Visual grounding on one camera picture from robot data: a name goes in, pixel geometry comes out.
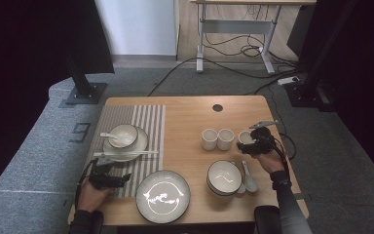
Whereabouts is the white ribbed cup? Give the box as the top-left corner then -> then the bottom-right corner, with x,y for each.
238,130 -> 255,145
201,128 -> 219,151
216,128 -> 236,151

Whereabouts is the white power strip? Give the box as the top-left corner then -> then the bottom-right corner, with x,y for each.
277,75 -> 301,87

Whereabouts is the grey striped placemat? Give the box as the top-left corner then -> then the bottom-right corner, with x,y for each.
77,104 -> 167,199

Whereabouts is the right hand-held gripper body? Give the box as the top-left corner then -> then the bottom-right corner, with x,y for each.
248,120 -> 279,155

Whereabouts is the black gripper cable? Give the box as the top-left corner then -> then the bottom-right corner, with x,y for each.
75,159 -> 98,209
266,135 -> 292,191

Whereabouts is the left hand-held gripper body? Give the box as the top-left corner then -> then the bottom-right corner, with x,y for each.
89,155 -> 116,190

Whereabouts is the black floor cable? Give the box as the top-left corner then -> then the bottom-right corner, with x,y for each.
243,82 -> 298,161
147,57 -> 198,98

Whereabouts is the white-legged wooden desk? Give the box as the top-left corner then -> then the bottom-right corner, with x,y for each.
189,0 -> 318,75

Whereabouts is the grey plate with black rim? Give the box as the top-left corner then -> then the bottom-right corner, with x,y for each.
102,125 -> 149,163
134,169 -> 192,224

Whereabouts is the black curtain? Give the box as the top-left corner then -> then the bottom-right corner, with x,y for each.
0,0 -> 115,204
300,0 -> 374,181

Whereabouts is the white bowl with black rim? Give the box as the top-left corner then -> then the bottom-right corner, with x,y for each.
206,179 -> 238,198
107,124 -> 139,149
206,159 -> 243,193

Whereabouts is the black metal stand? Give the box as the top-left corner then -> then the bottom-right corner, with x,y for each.
57,55 -> 108,108
285,0 -> 359,113

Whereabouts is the person's left hand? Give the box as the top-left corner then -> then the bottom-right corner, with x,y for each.
77,181 -> 112,214

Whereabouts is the tangle of black cables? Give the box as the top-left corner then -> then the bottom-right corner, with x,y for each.
204,32 -> 303,81

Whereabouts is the person's right hand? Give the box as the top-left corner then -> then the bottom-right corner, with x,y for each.
256,152 -> 286,175

